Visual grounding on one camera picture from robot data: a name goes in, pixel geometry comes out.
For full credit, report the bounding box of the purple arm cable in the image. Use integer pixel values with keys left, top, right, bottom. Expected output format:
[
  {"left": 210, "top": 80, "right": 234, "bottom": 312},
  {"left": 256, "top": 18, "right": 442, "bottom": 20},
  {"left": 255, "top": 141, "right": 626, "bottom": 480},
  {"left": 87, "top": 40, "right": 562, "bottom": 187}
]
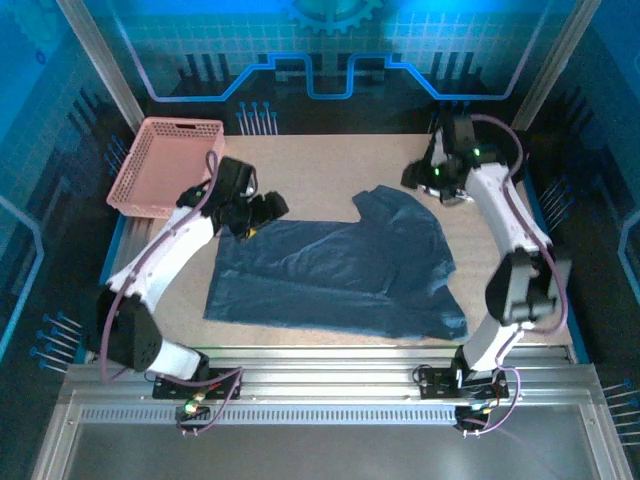
[
  {"left": 462, "top": 113, "right": 571, "bottom": 439},
  {"left": 98, "top": 149, "right": 246, "bottom": 436}
]

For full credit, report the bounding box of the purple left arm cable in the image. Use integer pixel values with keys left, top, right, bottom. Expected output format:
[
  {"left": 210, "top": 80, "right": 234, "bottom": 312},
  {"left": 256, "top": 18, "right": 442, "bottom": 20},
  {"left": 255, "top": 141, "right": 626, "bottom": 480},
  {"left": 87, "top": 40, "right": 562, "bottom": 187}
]
[{"left": 98, "top": 149, "right": 246, "bottom": 436}]

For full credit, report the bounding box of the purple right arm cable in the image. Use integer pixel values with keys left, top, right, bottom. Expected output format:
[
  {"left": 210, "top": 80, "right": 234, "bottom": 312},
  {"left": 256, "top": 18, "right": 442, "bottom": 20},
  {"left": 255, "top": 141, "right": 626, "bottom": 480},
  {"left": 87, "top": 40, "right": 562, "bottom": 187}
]
[{"left": 462, "top": 113, "right": 571, "bottom": 439}]

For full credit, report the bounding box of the pink plastic basket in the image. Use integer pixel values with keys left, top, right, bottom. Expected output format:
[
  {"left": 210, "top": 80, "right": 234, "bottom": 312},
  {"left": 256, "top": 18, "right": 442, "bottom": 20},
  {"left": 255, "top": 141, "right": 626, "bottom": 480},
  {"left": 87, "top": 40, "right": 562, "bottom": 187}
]
[{"left": 105, "top": 117, "right": 226, "bottom": 220}]

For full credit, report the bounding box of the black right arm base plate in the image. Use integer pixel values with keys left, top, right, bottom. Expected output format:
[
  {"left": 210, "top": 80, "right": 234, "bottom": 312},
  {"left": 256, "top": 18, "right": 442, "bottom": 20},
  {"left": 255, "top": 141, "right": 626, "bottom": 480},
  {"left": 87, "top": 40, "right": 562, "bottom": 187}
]
[{"left": 413, "top": 363, "right": 510, "bottom": 401}]

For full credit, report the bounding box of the aluminium frame post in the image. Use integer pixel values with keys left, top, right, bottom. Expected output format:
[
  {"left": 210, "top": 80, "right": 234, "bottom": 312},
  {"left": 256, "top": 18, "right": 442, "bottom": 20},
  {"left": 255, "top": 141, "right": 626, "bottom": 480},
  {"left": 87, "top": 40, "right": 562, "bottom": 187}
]
[
  {"left": 509, "top": 0, "right": 600, "bottom": 132},
  {"left": 54, "top": 0, "right": 147, "bottom": 132}
]

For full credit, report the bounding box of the right connector board with LED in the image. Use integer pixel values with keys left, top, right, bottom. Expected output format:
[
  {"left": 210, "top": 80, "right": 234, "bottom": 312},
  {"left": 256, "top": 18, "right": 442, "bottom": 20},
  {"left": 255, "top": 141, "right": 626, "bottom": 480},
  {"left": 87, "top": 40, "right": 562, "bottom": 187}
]
[{"left": 453, "top": 402, "right": 495, "bottom": 440}]

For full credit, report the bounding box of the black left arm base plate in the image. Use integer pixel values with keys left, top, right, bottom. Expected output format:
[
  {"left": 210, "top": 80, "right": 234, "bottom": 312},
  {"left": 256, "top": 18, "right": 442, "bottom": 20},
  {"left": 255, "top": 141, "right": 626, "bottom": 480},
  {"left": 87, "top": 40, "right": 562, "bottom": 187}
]
[{"left": 152, "top": 366, "right": 245, "bottom": 401}]

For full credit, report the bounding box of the left connector board with LED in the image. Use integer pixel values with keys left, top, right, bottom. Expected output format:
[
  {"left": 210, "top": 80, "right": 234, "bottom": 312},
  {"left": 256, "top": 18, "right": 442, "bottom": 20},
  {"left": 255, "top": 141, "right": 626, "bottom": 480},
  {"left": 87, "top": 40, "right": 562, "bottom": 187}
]
[{"left": 174, "top": 397, "right": 212, "bottom": 437}]

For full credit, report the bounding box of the connector board with led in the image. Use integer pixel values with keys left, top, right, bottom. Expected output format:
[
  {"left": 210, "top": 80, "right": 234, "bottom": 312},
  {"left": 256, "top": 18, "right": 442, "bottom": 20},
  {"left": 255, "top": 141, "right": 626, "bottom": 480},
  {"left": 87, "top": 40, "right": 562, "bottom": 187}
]
[
  {"left": 174, "top": 397, "right": 212, "bottom": 437},
  {"left": 453, "top": 402, "right": 495, "bottom": 440}
]

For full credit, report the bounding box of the perforated metal strip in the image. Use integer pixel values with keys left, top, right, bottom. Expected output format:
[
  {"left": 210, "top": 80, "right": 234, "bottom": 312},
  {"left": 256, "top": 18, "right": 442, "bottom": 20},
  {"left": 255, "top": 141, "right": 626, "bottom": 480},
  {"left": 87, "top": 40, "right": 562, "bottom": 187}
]
[{"left": 79, "top": 407, "right": 459, "bottom": 426}]

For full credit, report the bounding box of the blue t-shirt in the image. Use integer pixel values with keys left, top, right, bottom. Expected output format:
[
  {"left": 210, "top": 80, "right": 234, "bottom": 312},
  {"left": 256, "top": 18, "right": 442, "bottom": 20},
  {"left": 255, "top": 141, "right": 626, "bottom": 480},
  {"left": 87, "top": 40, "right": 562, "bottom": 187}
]
[{"left": 202, "top": 183, "right": 470, "bottom": 344}]

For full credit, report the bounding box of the aluminium rail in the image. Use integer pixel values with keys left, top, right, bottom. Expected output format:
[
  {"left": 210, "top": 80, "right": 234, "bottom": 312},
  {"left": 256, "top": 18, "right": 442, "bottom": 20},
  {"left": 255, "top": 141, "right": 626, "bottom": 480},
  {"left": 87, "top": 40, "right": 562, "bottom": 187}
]
[{"left": 62, "top": 344, "right": 604, "bottom": 407}]

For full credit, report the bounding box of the blue table edge strip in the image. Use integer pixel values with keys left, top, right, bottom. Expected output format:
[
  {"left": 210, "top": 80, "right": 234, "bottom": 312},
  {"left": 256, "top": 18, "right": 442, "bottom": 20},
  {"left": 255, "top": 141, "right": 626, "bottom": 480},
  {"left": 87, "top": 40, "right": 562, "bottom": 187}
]
[
  {"left": 522, "top": 177, "right": 591, "bottom": 365},
  {"left": 97, "top": 214, "right": 130, "bottom": 287}
]

